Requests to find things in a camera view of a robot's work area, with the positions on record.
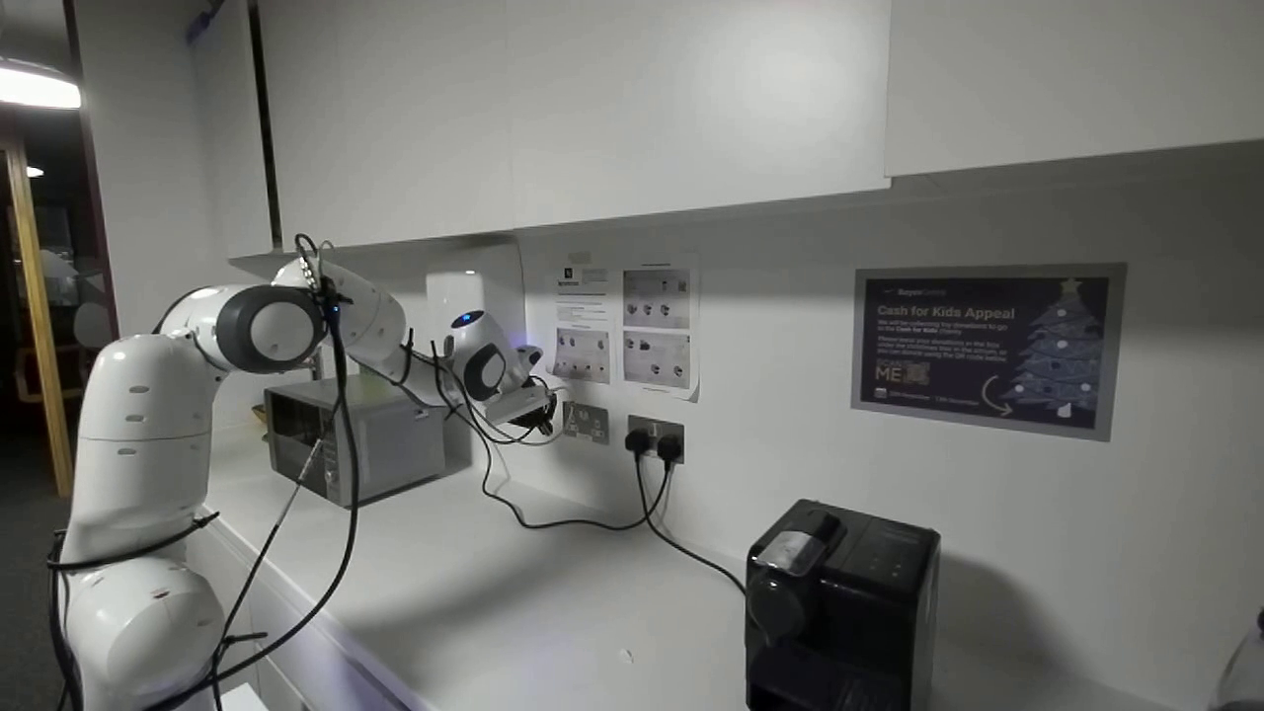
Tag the yellow wooden post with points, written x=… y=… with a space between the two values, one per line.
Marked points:
x=37 y=318

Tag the white paper towel dispenser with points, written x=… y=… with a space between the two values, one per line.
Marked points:
x=454 y=295

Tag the black power plug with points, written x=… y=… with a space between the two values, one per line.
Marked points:
x=670 y=448
x=640 y=443

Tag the silver double socket white label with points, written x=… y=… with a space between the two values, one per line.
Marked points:
x=590 y=424

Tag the white paper notice grey pictures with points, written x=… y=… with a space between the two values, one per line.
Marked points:
x=655 y=328

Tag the silver microwave oven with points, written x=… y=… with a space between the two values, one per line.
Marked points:
x=395 y=448

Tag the dark framed poster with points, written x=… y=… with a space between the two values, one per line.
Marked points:
x=987 y=349

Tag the bright ceiling light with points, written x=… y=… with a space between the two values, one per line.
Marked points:
x=31 y=89

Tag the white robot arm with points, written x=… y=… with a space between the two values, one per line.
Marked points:
x=131 y=437

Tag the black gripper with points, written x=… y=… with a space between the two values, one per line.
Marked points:
x=515 y=403

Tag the white paper notice blue picture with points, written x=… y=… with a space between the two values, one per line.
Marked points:
x=580 y=318

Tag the white wall cabinet door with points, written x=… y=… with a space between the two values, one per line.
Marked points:
x=1078 y=73
x=686 y=106

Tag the black coffee machine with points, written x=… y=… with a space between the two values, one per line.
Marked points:
x=853 y=617

